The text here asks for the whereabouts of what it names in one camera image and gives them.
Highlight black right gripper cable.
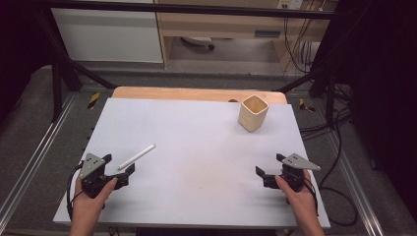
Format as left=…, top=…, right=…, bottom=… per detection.
left=302, top=178, right=320, bottom=218

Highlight light wooden desk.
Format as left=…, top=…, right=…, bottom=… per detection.
left=152, top=0, right=339, bottom=71

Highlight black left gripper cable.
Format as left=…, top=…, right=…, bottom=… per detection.
left=66, top=162, right=85, bottom=221

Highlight white pen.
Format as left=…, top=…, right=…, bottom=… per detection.
left=117, top=144, right=156, bottom=171

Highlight aluminium floor rail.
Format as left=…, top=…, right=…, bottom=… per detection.
left=326, top=129, right=386, bottom=236
left=0, top=92, right=79, bottom=225

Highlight person's left hand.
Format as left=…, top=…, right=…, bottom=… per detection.
left=71, top=175, right=119, bottom=219

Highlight white table board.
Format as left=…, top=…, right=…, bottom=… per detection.
left=52, top=97, right=331, bottom=229

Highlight wooden table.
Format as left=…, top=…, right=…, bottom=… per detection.
left=111, top=86, right=288, bottom=105

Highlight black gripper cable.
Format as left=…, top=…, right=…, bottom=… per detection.
left=66, top=162, right=85, bottom=221
left=302, top=178, right=320, bottom=218

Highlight white chair base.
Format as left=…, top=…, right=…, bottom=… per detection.
left=181, top=35, right=216, bottom=51

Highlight white power strip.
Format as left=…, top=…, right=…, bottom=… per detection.
left=275, top=0, right=305, bottom=11

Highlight person's right hand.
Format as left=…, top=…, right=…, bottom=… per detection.
left=274, top=169, right=318, bottom=219

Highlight hanging black cables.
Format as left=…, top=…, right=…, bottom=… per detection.
left=282, top=0, right=328, bottom=76

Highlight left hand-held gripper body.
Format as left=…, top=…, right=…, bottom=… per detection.
left=79, top=152, right=116, bottom=200

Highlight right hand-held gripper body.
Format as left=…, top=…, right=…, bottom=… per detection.
left=278, top=152, right=322, bottom=193

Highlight white cabinet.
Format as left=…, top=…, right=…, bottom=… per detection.
left=49, top=0, right=164, bottom=64

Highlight beige square cup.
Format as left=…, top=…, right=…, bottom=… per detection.
left=237, top=94, right=270, bottom=134

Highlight black floor cable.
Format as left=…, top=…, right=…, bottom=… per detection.
left=298, top=83, right=360, bottom=228

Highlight black metal frame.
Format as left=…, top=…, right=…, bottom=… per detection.
left=30, top=0, right=373, bottom=124

